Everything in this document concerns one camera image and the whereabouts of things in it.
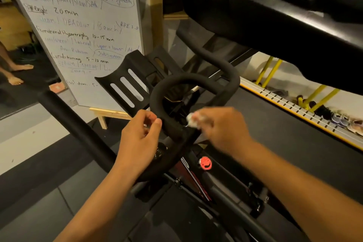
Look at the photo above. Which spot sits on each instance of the red round bike knob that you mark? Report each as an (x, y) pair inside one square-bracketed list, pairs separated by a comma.
[(205, 163)]

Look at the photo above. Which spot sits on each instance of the purple grey sneaker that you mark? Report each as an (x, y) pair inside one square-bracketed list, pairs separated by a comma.
[(340, 119)]

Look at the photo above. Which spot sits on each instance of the person's right hand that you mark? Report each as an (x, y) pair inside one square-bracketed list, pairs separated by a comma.
[(224, 131)]

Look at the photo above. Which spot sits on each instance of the black exercise bike frame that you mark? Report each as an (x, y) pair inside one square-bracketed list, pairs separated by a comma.
[(227, 202)]

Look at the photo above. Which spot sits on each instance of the white handwritten whiteboard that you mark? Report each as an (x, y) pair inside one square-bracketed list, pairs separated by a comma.
[(76, 23)]

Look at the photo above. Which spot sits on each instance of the yellow metal rack frame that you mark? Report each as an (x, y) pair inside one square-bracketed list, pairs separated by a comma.
[(319, 95)]

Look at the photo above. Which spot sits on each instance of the pink white sneaker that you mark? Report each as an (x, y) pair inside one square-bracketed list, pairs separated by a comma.
[(356, 127)]

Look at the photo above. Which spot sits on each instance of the person's right forearm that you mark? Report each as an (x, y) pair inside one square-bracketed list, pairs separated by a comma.
[(300, 193)]

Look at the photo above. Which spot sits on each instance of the person's left forearm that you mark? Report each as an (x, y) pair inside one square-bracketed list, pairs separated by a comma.
[(99, 205)]

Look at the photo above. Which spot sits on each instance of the orange block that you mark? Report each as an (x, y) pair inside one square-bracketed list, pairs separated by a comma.
[(57, 87)]

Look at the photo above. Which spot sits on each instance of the black dumbbells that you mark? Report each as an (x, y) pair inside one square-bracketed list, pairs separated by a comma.
[(305, 101)]

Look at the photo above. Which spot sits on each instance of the wall mirror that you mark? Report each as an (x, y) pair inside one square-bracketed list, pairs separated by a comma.
[(19, 60)]

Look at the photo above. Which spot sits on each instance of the black slotted tablet holder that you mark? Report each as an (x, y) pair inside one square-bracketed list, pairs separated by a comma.
[(127, 80)]

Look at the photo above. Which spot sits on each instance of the wooden post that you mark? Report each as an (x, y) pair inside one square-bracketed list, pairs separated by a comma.
[(156, 6)]

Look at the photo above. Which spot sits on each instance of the person's left thumb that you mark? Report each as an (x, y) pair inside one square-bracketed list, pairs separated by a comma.
[(155, 129)]

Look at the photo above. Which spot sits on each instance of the wooden whiteboard stand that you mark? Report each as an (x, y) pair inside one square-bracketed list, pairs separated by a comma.
[(109, 114)]

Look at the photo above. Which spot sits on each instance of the black round adjustment knob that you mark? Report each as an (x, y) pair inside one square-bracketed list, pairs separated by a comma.
[(161, 150)]

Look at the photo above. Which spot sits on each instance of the person's right fingers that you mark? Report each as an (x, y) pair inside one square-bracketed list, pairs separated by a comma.
[(202, 121)]

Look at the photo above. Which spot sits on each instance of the large black treadmill console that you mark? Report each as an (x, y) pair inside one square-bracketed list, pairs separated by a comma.
[(269, 23)]

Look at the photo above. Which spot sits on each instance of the person's left hand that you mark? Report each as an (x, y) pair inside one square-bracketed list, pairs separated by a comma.
[(136, 145)]

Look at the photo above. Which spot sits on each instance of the long black padded bar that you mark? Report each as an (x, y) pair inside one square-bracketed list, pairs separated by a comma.
[(79, 131)]

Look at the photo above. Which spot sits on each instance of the white cleaning wipe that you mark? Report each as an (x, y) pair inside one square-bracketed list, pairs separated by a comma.
[(191, 119)]

